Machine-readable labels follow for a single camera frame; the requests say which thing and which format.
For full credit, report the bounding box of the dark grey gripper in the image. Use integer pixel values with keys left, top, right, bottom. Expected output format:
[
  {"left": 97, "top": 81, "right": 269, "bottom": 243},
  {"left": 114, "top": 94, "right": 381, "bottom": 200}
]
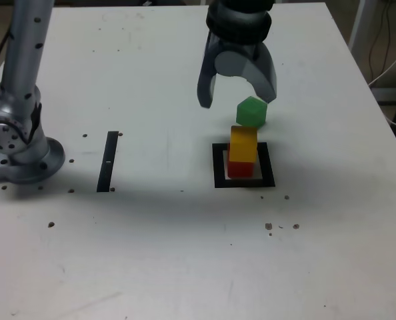
[{"left": 196, "top": 31, "right": 279, "bottom": 109}]

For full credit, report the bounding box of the green cube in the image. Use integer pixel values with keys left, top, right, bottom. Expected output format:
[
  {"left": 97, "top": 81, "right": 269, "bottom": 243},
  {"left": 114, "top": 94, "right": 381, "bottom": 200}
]
[{"left": 236, "top": 95, "right": 269, "bottom": 127}]

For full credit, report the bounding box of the yellow cube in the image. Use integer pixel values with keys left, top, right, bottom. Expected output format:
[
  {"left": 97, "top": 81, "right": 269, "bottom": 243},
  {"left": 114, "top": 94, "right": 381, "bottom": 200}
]
[{"left": 230, "top": 125, "right": 258, "bottom": 163}]

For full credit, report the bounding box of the red cube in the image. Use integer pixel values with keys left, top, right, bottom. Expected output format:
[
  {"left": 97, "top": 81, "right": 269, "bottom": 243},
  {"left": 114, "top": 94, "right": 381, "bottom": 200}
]
[{"left": 227, "top": 143, "right": 255, "bottom": 179}]

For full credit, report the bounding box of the black tape square outline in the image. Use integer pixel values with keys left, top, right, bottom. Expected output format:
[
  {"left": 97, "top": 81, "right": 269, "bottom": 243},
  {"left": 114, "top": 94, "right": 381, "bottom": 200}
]
[{"left": 211, "top": 142, "right": 276, "bottom": 189}]

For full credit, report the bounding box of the black tape strip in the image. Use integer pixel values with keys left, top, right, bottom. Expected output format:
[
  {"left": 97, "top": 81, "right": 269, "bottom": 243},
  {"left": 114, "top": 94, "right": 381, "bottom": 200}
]
[{"left": 96, "top": 131, "right": 119, "bottom": 193}]

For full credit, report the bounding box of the white metal frame post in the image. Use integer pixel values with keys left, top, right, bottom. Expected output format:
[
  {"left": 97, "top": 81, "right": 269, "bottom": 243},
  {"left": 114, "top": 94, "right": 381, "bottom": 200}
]
[{"left": 347, "top": 0, "right": 369, "bottom": 58}]

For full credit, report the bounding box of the thin black background cable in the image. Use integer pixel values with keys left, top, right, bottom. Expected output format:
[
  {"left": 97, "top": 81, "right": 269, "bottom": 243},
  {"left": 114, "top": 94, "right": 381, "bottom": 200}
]
[{"left": 368, "top": 0, "right": 396, "bottom": 83}]

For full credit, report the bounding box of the white background cable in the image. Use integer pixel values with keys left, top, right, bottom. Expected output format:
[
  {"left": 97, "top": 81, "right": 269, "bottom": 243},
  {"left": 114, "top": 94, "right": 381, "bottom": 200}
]
[{"left": 367, "top": 43, "right": 396, "bottom": 88}]

